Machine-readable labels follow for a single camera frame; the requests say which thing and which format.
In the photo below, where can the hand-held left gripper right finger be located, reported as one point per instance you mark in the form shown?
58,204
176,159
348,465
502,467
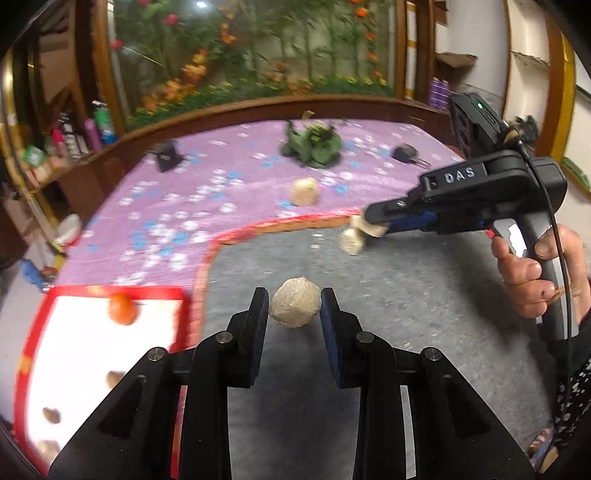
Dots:
330,341

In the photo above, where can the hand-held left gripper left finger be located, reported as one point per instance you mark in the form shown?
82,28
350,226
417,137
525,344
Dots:
251,341

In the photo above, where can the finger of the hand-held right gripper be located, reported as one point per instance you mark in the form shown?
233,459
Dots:
413,223
392,210

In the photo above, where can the round beige lump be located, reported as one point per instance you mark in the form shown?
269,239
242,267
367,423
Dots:
295,302

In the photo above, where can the grey felt tray red rim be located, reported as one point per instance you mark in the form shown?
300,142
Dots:
415,300

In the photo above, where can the orange tangerine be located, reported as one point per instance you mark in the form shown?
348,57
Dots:
122,309

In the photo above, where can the red box with white inside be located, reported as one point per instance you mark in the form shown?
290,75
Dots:
74,341

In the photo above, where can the person's right forearm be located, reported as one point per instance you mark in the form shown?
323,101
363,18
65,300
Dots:
575,401

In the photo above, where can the person's right hand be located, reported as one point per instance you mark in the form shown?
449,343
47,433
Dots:
524,281

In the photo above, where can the black key fob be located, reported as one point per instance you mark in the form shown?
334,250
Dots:
405,153

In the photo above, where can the green leafy vegetable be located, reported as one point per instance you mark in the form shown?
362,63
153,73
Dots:
314,143

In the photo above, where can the purple bottle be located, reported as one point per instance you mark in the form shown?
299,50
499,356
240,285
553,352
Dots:
444,93
434,92

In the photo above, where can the brown cardboard piece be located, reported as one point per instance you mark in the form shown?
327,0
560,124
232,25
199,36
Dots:
455,59

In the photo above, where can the artificial flower display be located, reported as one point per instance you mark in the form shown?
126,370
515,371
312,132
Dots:
277,46

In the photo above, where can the black cylindrical holder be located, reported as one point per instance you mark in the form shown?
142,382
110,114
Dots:
166,157

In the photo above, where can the white plastic bucket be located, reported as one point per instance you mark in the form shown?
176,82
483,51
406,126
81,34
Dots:
69,228

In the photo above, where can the blue thermos flask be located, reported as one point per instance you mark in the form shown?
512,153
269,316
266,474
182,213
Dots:
33,274

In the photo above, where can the pink bottle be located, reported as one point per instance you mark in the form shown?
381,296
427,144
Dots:
93,134

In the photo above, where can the green plastic bottle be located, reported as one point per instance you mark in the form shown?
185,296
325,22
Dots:
104,121

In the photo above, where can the black thermos jug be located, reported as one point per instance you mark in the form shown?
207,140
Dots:
69,134

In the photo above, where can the green bag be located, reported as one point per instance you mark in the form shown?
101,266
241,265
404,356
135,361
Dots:
32,155

